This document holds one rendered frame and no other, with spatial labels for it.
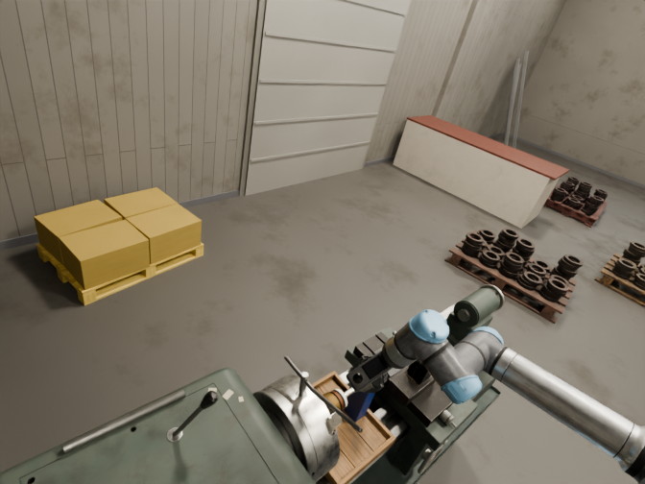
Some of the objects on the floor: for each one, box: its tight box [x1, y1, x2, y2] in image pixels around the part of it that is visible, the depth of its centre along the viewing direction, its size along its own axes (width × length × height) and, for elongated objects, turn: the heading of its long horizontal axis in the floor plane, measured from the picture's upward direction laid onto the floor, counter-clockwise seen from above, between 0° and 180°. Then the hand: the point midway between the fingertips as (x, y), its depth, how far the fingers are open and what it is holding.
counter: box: [393, 115, 569, 229], centre depth 632 cm, size 82×248×84 cm, turn 29°
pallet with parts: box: [543, 177, 609, 228], centre depth 685 cm, size 91×137×47 cm, turn 118°
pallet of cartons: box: [34, 187, 203, 305], centre depth 325 cm, size 113×85×39 cm
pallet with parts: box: [444, 228, 584, 324], centre depth 431 cm, size 88×128×47 cm
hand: (354, 386), depth 104 cm, fingers closed
